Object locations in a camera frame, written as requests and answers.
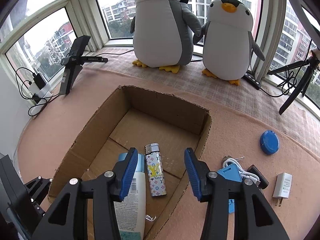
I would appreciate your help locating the white printed lighter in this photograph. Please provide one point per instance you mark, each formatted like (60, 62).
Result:
(155, 177)

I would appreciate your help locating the large penguin plush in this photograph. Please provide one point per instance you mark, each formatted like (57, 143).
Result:
(155, 30)

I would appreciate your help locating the black bar device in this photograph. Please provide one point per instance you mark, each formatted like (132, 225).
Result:
(252, 80)

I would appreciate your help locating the pink blanket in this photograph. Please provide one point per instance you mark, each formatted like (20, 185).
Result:
(237, 120)

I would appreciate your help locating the black cylinder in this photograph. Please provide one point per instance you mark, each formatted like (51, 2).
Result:
(260, 177)

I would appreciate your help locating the beige checked blanket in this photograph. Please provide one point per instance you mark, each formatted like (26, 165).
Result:
(190, 85)

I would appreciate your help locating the black charger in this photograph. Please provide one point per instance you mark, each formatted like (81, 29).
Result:
(39, 80)

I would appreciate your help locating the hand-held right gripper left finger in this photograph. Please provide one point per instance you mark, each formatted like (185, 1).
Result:
(128, 175)

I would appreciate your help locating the blue phone stand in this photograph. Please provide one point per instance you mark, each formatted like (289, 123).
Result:
(228, 173)

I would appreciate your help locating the black tripod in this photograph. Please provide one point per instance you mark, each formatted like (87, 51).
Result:
(297, 90)

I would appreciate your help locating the blue round case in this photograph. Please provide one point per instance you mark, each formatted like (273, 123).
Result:
(269, 142)

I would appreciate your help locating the white power adapter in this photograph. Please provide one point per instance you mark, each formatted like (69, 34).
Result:
(282, 185)

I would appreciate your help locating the small penguin plush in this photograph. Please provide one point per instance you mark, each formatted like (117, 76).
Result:
(225, 47)

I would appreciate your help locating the cardboard box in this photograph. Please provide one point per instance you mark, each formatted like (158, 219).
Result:
(155, 105)

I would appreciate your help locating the white power strip with plugs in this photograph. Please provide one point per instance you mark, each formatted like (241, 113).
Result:
(22, 90)

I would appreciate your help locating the black device stand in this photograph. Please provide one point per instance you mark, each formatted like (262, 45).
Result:
(75, 47)

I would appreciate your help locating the white lotion tube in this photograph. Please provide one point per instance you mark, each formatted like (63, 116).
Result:
(137, 205)

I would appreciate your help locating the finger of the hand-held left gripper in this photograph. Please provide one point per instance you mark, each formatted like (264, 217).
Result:
(37, 187)

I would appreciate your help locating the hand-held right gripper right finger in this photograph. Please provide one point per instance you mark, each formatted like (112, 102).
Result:
(192, 175)

